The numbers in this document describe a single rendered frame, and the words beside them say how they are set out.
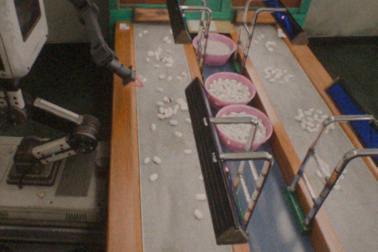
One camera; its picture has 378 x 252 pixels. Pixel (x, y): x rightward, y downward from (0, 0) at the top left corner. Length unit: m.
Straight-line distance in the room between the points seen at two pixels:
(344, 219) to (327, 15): 2.86
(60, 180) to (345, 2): 3.29
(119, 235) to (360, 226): 0.88
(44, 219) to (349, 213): 1.31
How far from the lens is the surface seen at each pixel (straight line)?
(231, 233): 0.88
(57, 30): 3.46
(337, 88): 1.47
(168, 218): 1.30
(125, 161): 1.42
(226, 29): 2.38
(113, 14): 2.39
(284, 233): 1.44
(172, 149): 1.50
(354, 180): 1.65
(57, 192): 1.73
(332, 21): 4.13
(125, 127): 1.56
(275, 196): 1.53
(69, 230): 1.77
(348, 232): 1.47
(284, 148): 1.60
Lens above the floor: 1.84
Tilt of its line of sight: 42 degrees down
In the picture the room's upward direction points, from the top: 5 degrees clockwise
